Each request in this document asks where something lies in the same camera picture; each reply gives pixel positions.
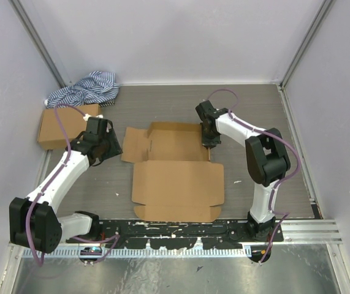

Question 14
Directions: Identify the brown cardboard box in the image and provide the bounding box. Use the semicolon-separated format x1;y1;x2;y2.
37;107;86;150
121;122;224;223

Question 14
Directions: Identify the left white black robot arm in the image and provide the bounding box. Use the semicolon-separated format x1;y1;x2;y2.
9;130;122;254

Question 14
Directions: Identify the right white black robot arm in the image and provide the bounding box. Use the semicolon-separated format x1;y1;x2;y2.
196;101;291;242

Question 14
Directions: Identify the closed brown cardboard box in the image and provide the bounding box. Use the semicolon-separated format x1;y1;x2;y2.
37;107;86;150

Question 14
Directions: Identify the blue striped crumpled cloth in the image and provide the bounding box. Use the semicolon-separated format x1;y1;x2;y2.
44;71;120;108

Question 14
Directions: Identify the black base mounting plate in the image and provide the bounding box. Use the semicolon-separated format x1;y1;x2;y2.
66;219;285;249

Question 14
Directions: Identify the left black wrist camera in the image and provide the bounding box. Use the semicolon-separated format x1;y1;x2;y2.
83;116;113;143

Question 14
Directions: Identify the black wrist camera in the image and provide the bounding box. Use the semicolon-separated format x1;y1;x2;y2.
196;100;228;123
83;116;113;143

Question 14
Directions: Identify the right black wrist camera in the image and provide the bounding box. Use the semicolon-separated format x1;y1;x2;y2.
196;100;228;123

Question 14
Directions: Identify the right aluminium corner post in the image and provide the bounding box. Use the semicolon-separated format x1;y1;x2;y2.
278;0;337;89

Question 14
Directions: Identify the aluminium corner post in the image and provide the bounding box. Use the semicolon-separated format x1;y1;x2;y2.
9;0;66;88
278;0;337;89

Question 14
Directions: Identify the white slotted cable duct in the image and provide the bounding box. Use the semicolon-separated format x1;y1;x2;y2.
23;246;252;258

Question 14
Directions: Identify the left aluminium corner post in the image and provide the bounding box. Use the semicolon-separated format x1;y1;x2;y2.
9;0;66;88

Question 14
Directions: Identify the aluminium front rail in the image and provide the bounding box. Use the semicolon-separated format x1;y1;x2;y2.
8;219;343;246

